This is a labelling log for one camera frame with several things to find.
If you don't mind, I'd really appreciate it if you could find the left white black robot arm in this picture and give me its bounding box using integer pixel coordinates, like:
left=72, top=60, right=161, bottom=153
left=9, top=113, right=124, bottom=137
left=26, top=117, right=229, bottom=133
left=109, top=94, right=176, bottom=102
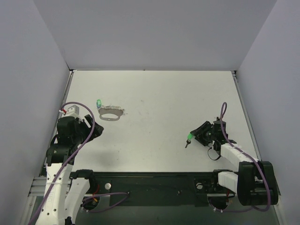
left=28, top=113, right=104, bottom=225

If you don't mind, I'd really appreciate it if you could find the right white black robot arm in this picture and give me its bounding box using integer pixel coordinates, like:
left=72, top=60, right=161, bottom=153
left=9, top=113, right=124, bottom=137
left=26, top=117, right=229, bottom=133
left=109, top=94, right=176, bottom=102
left=187, top=119, right=279, bottom=206

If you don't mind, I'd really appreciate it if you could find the green blue key tag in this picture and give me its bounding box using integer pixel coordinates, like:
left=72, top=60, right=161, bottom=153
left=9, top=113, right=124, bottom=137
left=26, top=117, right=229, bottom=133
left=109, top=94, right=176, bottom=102
left=96, top=99, right=102, bottom=109

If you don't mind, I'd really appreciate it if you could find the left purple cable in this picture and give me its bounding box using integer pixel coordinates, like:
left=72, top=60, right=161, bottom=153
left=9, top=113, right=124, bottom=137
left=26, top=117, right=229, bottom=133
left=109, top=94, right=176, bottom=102
left=28, top=101, right=96, bottom=225

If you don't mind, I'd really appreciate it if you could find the purple cable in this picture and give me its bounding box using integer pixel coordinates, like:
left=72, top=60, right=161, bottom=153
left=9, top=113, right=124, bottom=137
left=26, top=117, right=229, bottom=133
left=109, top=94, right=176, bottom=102
left=28, top=101, right=96, bottom=225
left=220, top=102, right=271, bottom=210

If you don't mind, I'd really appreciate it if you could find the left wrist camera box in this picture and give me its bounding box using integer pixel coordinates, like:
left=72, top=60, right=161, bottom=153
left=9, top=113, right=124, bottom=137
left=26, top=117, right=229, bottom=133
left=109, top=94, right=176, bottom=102
left=64, top=105, right=79, bottom=118

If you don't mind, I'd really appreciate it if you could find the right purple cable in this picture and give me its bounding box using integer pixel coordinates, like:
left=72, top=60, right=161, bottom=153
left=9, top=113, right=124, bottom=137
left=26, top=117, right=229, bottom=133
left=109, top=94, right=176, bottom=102
left=220, top=102, right=271, bottom=210

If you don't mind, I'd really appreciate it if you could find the aluminium frame rail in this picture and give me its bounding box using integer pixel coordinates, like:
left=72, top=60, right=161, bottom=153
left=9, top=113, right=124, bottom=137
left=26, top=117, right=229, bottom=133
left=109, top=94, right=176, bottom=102
left=28, top=177, right=47, bottom=197

